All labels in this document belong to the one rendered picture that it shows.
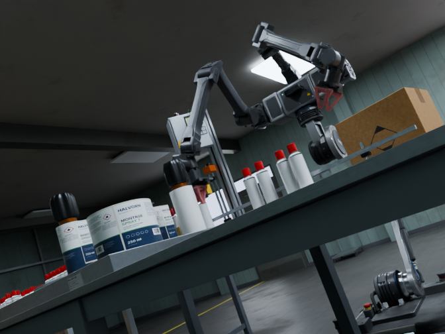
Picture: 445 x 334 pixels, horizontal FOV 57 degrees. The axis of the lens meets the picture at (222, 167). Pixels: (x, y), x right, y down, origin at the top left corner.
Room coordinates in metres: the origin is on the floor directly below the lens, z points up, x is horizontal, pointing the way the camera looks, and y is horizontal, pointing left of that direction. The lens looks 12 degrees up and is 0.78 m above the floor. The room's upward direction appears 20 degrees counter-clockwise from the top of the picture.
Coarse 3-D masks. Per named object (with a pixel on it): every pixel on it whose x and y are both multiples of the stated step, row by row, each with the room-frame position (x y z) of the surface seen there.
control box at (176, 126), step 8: (168, 120) 1.84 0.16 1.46; (176, 120) 1.84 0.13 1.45; (184, 120) 1.85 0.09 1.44; (168, 128) 1.89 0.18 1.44; (176, 128) 1.83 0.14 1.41; (184, 128) 1.85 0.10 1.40; (176, 136) 1.83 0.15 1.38; (208, 136) 1.87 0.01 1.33; (176, 144) 1.84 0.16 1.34; (208, 144) 1.87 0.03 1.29; (176, 152) 1.90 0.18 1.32; (200, 152) 1.92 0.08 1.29
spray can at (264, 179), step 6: (258, 162) 1.59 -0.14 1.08; (258, 168) 1.60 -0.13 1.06; (264, 168) 1.61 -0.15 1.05; (258, 174) 1.59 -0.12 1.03; (264, 174) 1.59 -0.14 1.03; (258, 180) 1.60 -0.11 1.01; (264, 180) 1.59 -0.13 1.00; (270, 180) 1.59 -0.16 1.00; (264, 186) 1.59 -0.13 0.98; (270, 186) 1.59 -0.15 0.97; (264, 192) 1.59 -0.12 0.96; (270, 192) 1.59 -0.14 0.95; (276, 192) 1.61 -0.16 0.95; (270, 198) 1.59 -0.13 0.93; (276, 198) 1.59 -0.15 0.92
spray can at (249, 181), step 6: (246, 168) 1.63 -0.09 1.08; (246, 174) 1.63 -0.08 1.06; (246, 180) 1.63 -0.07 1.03; (252, 180) 1.63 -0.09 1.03; (246, 186) 1.63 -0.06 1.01; (252, 186) 1.62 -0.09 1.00; (252, 192) 1.62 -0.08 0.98; (258, 192) 1.63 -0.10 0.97; (252, 198) 1.63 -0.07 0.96; (258, 198) 1.63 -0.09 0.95; (252, 204) 1.64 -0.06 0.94; (258, 204) 1.62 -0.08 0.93; (264, 204) 1.64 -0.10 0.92
